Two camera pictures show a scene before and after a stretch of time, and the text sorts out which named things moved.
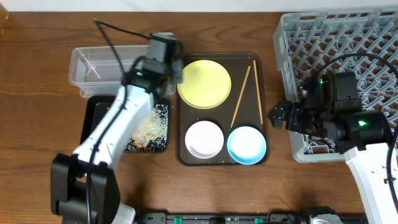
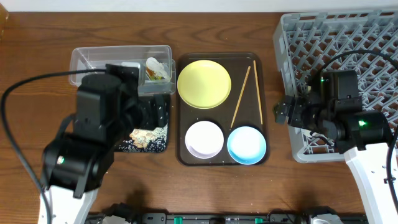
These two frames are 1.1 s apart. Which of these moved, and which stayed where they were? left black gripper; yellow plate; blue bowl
Moved: left black gripper
Stayed: yellow plate; blue bowl
